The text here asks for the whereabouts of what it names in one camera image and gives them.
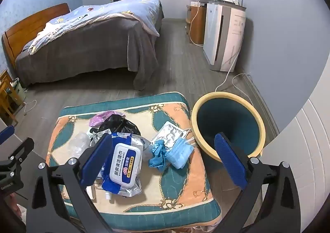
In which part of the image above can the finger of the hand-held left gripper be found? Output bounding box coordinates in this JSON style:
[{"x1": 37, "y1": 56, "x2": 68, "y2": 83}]
[
  {"x1": 0, "y1": 125, "x2": 15, "y2": 145},
  {"x1": 0, "y1": 137, "x2": 35, "y2": 197}
]

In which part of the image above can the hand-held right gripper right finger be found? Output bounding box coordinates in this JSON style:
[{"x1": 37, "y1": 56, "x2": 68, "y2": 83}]
[{"x1": 214, "y1": 132, "x2": 302, "y2": 233}]

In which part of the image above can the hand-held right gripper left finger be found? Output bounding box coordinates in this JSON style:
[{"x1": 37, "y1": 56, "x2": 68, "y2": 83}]
[{"x1": 26, "y1": 133, "x2": 114, "y2": 233}]

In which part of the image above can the blue wet wipes pack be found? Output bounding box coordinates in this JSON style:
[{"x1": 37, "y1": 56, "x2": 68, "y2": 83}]
[{"x1": 99, "y1": 132, "x2": 152, "y2": 197}]

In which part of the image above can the yellow rimmed teal bin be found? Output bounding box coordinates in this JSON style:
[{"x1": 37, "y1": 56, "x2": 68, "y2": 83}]
[{"x1": 191, "y1": 92, "x2": 266, "y2": 164}]

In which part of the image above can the black plastic bag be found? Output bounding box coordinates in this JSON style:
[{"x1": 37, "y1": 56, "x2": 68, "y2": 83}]
[{"x1": 99, "y1": 115, "x2": 142, "y2": 137}]

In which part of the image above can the blue face mask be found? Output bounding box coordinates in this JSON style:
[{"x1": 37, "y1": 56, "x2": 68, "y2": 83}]
[{"x1": 165, "y1": 137, "x2": 194, "y2": 169}]

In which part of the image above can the pink crumpled wrapper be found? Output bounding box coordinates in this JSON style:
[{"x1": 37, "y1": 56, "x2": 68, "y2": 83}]
[{"x1": 90, "y1": 110, "x2": 125, "y2": 127}]

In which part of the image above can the pale green box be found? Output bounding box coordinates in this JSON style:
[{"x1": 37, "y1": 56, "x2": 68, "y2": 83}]
[{"x1": 10, "y1": 78, "x2": 27, "y2": 101}]

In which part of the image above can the blue rubber glove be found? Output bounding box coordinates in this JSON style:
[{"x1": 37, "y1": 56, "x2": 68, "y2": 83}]
[{"x1": 148, "y1": 140, "x2": 171, "y2": 171}]

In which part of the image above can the silver blister pack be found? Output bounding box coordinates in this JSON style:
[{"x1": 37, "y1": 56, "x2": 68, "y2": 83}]
[{"x1": 150, "y1": 121, "x2": 191, "y2": 149}]

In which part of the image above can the white panelled cabinet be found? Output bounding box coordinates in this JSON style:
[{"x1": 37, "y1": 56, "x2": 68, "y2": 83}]
[{"x1": 258, "y1": 89, "x2": 330, "y2": 233}]

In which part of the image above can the patterned teal orange cushion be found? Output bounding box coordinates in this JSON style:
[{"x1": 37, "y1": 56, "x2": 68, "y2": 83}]
[{"x1": 46, "y1": 92, "x2": 222, "y2": 226}]

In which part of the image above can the grey bedspread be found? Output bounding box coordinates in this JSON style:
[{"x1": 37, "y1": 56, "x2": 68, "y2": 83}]
[{"x1": 15, "y1": 3, "x2": 165, "y2": 91}]

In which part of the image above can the wooden bed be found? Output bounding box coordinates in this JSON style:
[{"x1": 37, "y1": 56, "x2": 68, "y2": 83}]
[{"x1": 1, "y1": 0, "x2": 165, "y2": 91}]

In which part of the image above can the white air purifier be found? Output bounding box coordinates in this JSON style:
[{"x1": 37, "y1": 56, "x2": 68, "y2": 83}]
[{"x1": 203, "y1": 0, "x2": 246, "y2": 72}]

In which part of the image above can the small wooden cabinet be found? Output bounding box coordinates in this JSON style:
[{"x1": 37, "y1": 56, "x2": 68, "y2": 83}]
[{"x1": 186, "y1": 2, "x2": 207, "y2": 45}]

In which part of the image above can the light blue printed quilt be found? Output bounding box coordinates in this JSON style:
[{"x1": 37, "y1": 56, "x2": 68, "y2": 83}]
[{"x1": 28, "y1": 0, "x2": 161, "y2": 55}]

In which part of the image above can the thin white floor cable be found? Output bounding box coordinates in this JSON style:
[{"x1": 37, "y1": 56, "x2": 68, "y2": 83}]
[{"x1": 23, "y1": 99, "x2": 38, "y2": 116}]

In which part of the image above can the white power cable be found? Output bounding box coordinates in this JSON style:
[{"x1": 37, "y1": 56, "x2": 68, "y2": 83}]
[
  {"x1": 214, "y1": 0, "x2": 255, "y2": 108},
  {"x1": 188, "y1": 0, "x2": 210, "y2": 48}
]

